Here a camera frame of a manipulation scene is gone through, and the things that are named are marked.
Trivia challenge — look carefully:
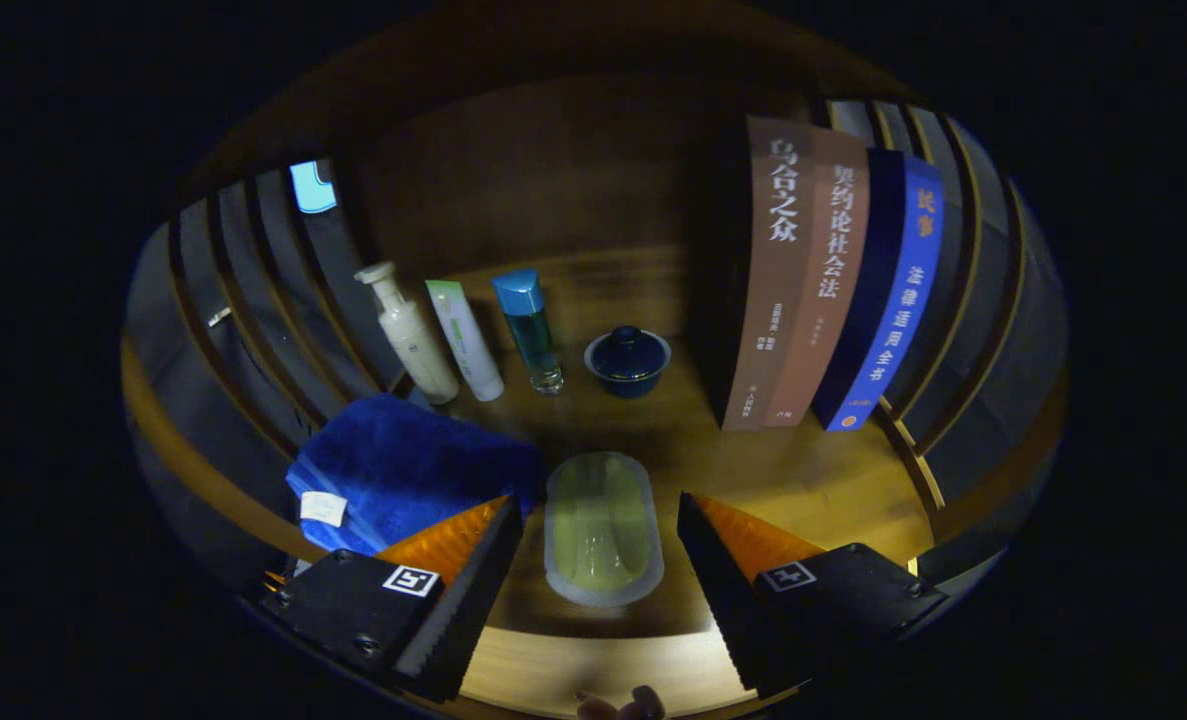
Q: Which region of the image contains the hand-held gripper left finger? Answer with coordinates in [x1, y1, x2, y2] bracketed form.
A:
[258, 494, 526, 703]

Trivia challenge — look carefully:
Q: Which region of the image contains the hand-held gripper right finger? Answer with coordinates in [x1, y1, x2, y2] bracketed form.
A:
[675, 490, 950, 698]

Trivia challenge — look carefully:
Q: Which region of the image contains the wooden cabinet with slatted hutch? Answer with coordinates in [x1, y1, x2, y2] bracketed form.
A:
[118, 0, 1070, 720]

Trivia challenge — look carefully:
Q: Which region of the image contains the folded blue towel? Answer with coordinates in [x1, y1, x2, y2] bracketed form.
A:
[286, 393, 545, 558]

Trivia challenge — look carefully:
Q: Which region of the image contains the dark brown book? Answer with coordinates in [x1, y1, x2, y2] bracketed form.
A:
[721, 115, 815, 432]

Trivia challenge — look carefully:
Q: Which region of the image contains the white and green tube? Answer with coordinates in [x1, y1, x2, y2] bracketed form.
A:
[425, 279, 506, 403]

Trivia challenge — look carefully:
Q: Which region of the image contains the blue book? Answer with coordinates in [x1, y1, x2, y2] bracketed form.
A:
[811, 148, 946, 433]

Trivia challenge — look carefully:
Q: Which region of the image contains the teal bottle with blue cap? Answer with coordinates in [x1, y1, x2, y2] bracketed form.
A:
[491, 268, 565, 395]

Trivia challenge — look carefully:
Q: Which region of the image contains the wooden drawer with black knob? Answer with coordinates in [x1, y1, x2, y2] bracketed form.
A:
[456, 625, 756, 720]

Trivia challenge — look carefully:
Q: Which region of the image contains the white pump bottle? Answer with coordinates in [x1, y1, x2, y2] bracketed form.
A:
[354, 261, 461, 406]

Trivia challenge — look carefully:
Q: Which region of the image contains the wooden countertop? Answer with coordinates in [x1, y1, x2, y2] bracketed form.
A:
[121, 245, 956, 641]

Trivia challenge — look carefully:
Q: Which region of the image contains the reddish brown book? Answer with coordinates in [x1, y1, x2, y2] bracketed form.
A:
[763, 125, 871, 429]

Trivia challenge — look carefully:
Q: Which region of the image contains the dark blue lidded bowl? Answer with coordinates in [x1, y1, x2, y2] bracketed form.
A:
[583, 325, 673, 400]

